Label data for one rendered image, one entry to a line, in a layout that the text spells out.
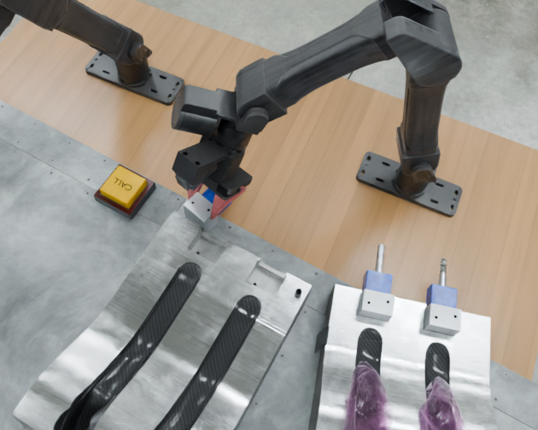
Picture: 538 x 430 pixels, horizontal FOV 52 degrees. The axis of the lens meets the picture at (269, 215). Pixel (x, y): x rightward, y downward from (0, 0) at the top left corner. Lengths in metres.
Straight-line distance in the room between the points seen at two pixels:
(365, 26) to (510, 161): 0.58
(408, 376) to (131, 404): 0.41
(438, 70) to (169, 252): 0.48
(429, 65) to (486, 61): 1.82
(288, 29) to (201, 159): 1.68
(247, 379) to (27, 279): 0.42
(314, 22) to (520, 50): 0.89
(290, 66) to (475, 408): 0.57
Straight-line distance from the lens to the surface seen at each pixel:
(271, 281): 0.90
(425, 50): 0.73
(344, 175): 1.09
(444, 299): 0.95
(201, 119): 0.84
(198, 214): 0.96
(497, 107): 2.43
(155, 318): 0.87
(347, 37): 0.75
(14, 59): 1.31
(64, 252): 1.03
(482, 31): 2.70
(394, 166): 1.11
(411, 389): 0.89
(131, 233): 1.02
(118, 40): 1.06
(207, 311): 0.86
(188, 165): 0.82
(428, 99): 0.85
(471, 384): 0.94
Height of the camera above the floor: 1.71
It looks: 63 degrees down
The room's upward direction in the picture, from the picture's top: 9 degrees clockwise
